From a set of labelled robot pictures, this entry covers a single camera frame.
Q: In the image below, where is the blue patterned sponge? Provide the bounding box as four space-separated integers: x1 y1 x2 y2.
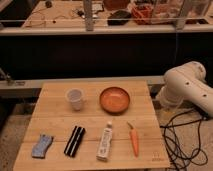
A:
31 134 54 159

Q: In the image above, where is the grey metal post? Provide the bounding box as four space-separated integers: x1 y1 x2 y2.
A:
175 0 191 30
83 0 94 31

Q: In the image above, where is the orange round plate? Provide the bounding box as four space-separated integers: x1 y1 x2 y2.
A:
99 87 130 114

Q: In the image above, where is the black white striped block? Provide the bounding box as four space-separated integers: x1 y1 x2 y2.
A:
64 126 85 157

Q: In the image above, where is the black object on bench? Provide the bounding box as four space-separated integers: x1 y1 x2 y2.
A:
107 10 131 26

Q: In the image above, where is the black cable bundle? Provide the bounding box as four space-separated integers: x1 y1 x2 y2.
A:
159 108 210 171

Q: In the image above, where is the orange basket on bench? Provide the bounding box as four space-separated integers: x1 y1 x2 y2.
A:
131 5 152 25

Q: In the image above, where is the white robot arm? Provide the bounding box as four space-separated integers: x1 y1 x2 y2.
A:
156 61 213 118

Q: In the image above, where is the translucent plastic cup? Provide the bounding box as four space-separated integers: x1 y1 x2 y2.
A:
66 88 84 111

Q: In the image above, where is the white tube with cap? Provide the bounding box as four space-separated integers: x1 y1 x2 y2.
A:
96 121 113 161

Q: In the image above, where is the grey metal post right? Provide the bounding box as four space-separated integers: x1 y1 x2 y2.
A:
175 0 191 30

